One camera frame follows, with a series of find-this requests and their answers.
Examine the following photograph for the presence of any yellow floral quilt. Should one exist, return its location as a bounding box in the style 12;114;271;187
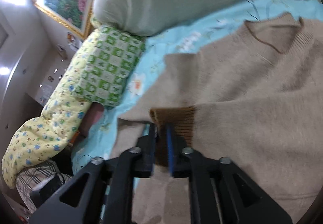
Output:
2;30;100;189

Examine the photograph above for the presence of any beige knit sweater brown trim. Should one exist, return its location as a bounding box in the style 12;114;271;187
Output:
112;13;322;223

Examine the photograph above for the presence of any light blue floral bed sheet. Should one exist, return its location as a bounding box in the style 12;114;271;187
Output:
72;0;322;173

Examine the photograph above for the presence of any plaid cloth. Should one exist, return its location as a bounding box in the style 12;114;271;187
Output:
15;160;72;213

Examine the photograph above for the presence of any green checkered pillow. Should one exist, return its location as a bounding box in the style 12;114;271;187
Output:
73;24;145;107

